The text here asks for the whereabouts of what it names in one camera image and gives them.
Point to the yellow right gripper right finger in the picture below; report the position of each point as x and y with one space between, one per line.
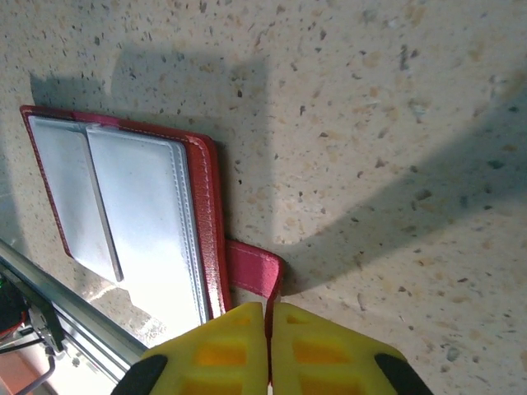
321 358

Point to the aluminium front frame rail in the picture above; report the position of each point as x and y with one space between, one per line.
82 312

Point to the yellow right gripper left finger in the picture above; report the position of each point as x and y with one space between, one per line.
230 354

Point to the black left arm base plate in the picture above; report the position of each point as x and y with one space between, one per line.
41 321

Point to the red leather card holder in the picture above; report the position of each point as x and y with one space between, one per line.
206 185

